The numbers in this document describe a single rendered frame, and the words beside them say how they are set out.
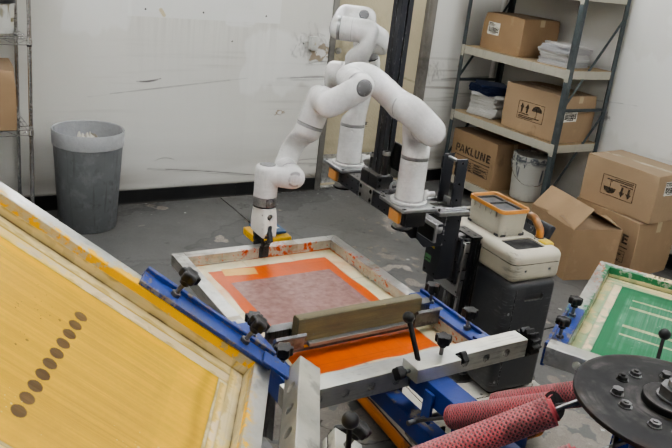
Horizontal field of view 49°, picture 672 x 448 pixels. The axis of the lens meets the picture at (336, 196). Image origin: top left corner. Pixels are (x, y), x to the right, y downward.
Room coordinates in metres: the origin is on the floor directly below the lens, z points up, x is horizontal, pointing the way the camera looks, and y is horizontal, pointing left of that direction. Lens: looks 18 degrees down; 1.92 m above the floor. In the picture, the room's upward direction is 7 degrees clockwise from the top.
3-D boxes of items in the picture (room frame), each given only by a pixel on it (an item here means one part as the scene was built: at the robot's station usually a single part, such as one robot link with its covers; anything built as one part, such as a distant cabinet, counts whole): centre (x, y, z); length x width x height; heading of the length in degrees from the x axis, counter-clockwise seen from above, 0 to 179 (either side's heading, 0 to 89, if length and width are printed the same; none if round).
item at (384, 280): (1.89, 0.02, 0.97); 0.79 x 0.58 x 0.04; 33
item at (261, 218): (2.21, 0.22, 1.09); 0.10 x 0.07 x 0.11; 33
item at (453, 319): (1.84, -0.35, 0.98); 0.30 x 0.05 x 0.07; 33
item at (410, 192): (2.40, -0.26, 1.21); 0.16 x 0.13 x 0.15; 119
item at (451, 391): (1.42, -0.29, 1.02); 0.17 x 0.06 x 0.05; 33
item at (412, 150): (2.39, -0.25, 1.37); 0.13 x 0.10 x 0.16; 22
